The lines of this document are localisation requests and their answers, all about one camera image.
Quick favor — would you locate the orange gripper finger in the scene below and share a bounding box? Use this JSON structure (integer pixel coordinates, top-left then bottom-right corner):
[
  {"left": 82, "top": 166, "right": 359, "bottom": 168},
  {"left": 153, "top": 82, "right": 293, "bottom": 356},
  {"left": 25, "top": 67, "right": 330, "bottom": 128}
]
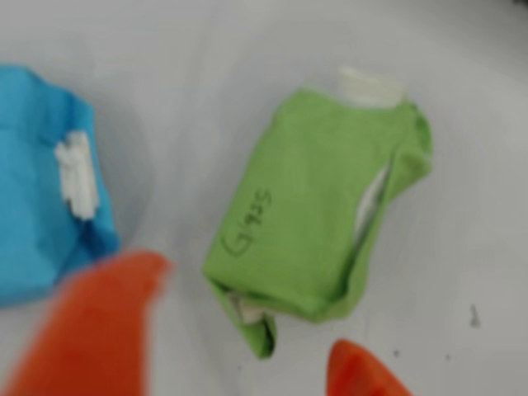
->
[
  {"left": 0, "top": 250, "right": 174, "bottom": 396},
  {"left": 325, "top": 337, "right": 416, "bottom": 396}
]

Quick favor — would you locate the green paper-wrapped packet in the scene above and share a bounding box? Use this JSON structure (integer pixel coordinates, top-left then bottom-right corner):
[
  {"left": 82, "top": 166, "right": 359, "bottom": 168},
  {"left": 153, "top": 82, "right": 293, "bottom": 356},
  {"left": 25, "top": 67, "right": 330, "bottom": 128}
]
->
[{"left": 201, "top": 65, "right": 434, "bottom": 361}]

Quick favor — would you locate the blue paper-wrapped packet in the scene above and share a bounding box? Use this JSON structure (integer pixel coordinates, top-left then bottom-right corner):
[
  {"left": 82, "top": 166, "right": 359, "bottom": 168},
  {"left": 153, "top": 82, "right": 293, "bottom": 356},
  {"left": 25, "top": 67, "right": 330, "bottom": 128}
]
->
[{"left": 0, "top": 62, "right": 121, "bottom": 309}]

